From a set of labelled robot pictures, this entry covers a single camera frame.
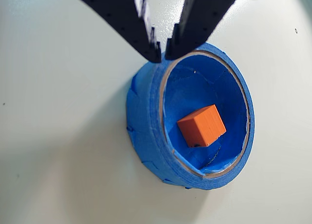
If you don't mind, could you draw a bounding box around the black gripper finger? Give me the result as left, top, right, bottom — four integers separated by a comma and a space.
67, 0, 161, 63
165, 0, 266, 61

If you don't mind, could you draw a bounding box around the orange cube block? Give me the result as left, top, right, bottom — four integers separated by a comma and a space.
176, 103, 227, 148

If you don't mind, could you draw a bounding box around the blue tape roll bin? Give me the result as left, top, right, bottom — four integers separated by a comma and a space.
125, 42, 256, 191

